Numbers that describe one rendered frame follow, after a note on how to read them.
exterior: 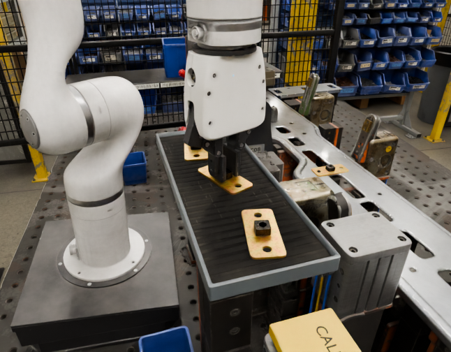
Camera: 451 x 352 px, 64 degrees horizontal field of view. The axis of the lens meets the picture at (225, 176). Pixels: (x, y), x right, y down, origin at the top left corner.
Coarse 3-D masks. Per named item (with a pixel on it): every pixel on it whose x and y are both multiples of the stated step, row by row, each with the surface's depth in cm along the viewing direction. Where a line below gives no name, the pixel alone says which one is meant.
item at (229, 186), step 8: (200, 168) 53; (208, 176) 51; (232, 176) 51; (240, 176) 51; (216, 184) 49; (224, 184) 49; (232, 184) 49; (240, 184) 49; (248, 184) 49; (232, 192) 47; (240, 192) 47
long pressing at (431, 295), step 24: (288, 120) 114; (288, 144) 97; (312, 144) 98; (360, 168) 86; (336, 192) 77; (360, 192) 78; (384, 192) 77; (408, 216) 70; (432, 240) 63; (408, 264) 58; (432, 264) 58; (408, 288) 53; (432, 288) 54; (432, 312) 50
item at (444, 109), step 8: (448, 80) 315; (448, 88) 316; (448, 96) 317; (448, 104) 322; (440, 112) 328; (448, 112) 329; (440, 120) 329; (448, 120) 335; (440, 128) 333; (424, 136) 347; (432, 136) 340
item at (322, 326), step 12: (324, 312) 31; (276, 324) 30; (288, 324) 30; (300, 324) 30; (312, 324) 30; (324, 324) 30; (336, 324) 30; (276, 336) 29; (288, 336) 29; (300, 336) 29; (312, 336) 29; (324, 336) 29; (336, 336) 29; (348, 336) 29; (276, 348) 29; (288, 348) 28; (300, 348) 28; (312, 348) 28; (324, 348) 28; (336, 348) 28; (348, 348) 28
